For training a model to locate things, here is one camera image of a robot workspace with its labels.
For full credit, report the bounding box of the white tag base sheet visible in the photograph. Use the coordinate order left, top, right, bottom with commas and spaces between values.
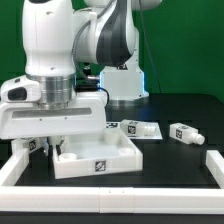
107, 122, 162, 140

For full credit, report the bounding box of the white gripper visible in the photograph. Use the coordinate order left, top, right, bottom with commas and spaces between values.
0, 91, 107, 155

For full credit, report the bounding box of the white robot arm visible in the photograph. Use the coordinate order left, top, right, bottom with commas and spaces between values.
0, 0, 162, 140

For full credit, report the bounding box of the white U-shaped fence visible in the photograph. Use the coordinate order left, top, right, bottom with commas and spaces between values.
0, 149, 224, 214

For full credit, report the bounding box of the black camera stand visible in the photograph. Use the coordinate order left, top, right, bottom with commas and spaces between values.
83, 63, 100, 84

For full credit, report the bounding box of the white square table top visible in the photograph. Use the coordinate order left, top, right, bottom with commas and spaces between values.
53, 128, 143, 179

